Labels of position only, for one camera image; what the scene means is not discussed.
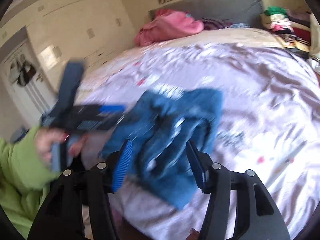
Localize blue denim pants with lace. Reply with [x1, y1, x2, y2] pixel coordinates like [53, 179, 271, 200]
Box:
[100, 88, 223, 210]

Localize green sleeve left forearm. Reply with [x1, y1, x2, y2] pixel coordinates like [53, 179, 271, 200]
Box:
[1, 127, 60, 238]

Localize left hand red nails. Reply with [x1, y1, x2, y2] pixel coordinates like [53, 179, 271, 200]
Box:
[35, 128, 88, 168]

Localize white door with hanging bags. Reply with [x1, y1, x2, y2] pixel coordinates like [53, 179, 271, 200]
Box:
[1, 39, 56, 126]

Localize lilac patterned bed sheet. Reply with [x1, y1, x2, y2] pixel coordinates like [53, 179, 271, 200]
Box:
[77, 44, 319, 238]

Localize cream wardrobe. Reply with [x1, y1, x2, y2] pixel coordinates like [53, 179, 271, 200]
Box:
[1, 0, 135, 89]

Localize pink crumpled blanket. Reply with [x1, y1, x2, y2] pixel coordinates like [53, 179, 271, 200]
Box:
[134, 9, 204, 47]

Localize purple striped pillow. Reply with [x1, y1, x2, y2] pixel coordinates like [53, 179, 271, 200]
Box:
[201, 18, 232, 30]

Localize grey quilted headboard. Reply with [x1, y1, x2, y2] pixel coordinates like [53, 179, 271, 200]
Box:
[161, 0, 264, 29]

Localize stack of folded clothes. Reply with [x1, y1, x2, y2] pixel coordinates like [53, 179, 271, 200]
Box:
[260, 7, 311, 59]

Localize cream curtain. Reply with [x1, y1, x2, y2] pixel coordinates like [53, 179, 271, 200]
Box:
[310, 13, 320, 60]

